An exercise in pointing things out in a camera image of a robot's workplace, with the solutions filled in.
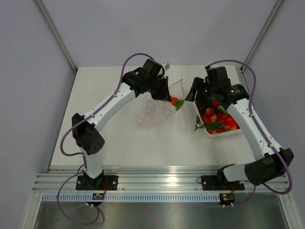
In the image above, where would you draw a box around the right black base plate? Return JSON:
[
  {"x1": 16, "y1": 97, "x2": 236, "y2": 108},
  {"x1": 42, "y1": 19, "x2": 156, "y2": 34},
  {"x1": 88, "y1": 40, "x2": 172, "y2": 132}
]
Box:
[{"x1": 197, "y1": 175, "x2": 245, "y2": 191}]

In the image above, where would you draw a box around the right small circuit board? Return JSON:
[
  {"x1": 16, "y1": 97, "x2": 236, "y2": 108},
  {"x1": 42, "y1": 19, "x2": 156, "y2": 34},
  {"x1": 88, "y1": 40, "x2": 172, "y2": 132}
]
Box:
[{"x1": 219, "y1": 193, "x2": 235, "y2": 206}]

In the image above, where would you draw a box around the small circuit board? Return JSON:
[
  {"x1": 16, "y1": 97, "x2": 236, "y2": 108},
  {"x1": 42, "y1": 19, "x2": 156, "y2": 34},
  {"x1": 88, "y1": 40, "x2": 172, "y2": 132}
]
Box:
[
  {"x1": 219, "y1": 193, "x2": 235, "y2": 206},
  {"x1": 92, "y1": 193, "x2": 104, "y2": 200}
]

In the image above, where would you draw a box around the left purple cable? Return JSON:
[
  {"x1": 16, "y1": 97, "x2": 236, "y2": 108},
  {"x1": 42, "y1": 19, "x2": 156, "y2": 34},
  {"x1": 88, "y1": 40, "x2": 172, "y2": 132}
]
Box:
[{"x1": 57, "y1": 52, "x2": 166, "y2": 226}]

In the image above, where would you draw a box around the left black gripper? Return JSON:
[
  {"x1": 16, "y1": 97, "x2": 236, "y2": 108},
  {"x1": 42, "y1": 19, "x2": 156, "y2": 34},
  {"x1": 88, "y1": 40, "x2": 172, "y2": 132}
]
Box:
[{"x1": 147, "y1": 76, "x2": 172, "y2": 102}]

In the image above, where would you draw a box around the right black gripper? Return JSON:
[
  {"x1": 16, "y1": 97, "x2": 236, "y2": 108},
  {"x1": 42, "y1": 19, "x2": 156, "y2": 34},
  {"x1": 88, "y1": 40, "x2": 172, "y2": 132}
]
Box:
[{"x1": 185, "y1": 77, "x2": 217, "y2": 107}]

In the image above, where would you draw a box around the purple cable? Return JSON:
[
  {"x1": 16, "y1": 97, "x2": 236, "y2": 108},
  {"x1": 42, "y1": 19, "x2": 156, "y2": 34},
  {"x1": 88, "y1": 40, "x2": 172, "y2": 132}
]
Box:
[
  {"x1": 57, "y1": 52, "x2": 166, "y2": 226},
  {"x1": 194, "y1": 59, "x2": 293, "y2": 208}
]

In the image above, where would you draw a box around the left small circuit board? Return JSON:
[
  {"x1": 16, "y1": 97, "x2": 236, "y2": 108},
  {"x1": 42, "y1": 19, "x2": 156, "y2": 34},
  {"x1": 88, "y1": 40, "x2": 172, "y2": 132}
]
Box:
[{"x1": 92, "y1": 193, "x2": 104, "y2": 200}]

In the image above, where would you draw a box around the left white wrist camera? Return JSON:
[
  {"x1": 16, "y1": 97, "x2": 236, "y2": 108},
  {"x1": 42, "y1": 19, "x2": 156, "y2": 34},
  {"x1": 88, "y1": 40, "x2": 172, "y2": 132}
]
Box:
[{"x1": 162, "y1": 62, "x2": 170, "y2": 71}]

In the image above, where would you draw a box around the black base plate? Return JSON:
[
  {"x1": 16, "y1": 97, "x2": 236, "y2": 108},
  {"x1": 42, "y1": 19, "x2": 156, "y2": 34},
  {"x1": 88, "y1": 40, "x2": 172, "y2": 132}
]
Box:
[
  {"x1": 197, "y1": 175, "x2": 245, "y2": 191},
  {"x1": 75, "y1": 175, "x2": 118, "y2": 191}
]

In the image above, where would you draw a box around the left aluminium frame post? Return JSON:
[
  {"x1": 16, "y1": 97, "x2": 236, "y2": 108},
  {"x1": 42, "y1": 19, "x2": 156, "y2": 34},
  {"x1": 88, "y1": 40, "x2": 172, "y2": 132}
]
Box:
[{"x1": 33, "y1": 0, "x2": 78, "y2": 75}]

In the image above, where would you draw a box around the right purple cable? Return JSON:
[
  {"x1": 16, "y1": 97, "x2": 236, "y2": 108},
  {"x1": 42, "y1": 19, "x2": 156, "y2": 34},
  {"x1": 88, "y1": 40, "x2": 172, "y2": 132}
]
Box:
[{"x1": 194, "y1": 59, "x2": 293, "y2": 208}]

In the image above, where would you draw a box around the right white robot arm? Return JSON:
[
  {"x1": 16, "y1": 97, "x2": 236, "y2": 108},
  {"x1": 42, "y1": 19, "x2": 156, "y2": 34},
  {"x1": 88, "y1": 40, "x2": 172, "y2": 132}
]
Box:
[{"x1": 186, "y1": 66, "x2": 294, "y2": 189}]

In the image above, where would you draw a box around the aluminium frame post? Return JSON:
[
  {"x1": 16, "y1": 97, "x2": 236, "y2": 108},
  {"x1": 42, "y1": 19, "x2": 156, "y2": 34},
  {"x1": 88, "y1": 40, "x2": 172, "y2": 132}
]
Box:
[
  {"x1": 244, "y1": 0, "x2": 286, "y2": 65},
  {"x1": 33, "y1": 0, "x2": 78, "y2": 75}
]

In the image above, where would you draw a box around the aluminium mounting rail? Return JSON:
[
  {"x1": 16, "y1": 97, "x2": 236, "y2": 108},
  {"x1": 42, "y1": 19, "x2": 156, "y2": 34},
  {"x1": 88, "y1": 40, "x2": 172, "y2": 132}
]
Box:
[{"x1": 32, "y1": 166, "x2": 291, "y2": 194}]

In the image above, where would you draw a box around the right aluminium frame post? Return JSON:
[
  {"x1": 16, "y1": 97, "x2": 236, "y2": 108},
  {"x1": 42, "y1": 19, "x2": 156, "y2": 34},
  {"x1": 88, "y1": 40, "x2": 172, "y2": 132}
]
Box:
[{"x1": 244, "y1": 0, "x2": 286, "y2": 65}]

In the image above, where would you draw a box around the clear pink zip top bag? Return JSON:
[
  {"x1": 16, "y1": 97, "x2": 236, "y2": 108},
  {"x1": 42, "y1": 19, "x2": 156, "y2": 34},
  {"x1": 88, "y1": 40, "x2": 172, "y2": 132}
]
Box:
[{"x1": 138, "y1": 77, "x2": 185, "y2": 127}]

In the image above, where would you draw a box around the white plastic fruit basket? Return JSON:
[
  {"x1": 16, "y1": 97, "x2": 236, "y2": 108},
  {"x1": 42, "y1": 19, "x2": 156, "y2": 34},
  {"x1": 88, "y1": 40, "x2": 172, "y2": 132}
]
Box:
[{"x1": 192, "y1": 101, "x2": 241, "y2": 137}]

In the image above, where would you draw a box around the white slotted cable duct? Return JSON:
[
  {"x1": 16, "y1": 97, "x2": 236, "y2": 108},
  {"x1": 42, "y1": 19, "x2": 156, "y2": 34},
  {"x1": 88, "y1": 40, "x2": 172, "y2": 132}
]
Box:
[{"x1": 41, "y1": 192, "x2": 221, "y2": 203}]

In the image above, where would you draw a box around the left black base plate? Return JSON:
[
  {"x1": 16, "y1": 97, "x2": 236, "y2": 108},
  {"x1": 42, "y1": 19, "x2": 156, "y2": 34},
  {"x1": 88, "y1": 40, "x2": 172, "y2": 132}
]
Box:
[{"x1": 75, "y1": 175, "x2": 118, "y2": 191}]

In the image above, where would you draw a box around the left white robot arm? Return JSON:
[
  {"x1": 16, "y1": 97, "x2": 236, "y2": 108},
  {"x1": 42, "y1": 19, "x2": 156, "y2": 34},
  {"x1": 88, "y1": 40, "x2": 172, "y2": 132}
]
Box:
[{"x1": 72, "y1": 59, "x2": 171, "y2": 190}]

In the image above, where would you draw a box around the dark grape bunch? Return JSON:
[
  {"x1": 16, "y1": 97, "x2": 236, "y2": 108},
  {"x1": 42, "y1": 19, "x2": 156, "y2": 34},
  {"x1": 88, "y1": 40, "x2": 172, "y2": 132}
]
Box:
[{"x1": 196, "y1": 105, "x2": 207, "y2": 116}]

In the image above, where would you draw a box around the red strawberry with leaves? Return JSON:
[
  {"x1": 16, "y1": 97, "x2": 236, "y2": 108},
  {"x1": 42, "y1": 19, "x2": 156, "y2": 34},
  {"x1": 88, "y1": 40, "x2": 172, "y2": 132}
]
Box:
[{"x1": 171, "y1": 96, "x2": 184, "y2": 111}]

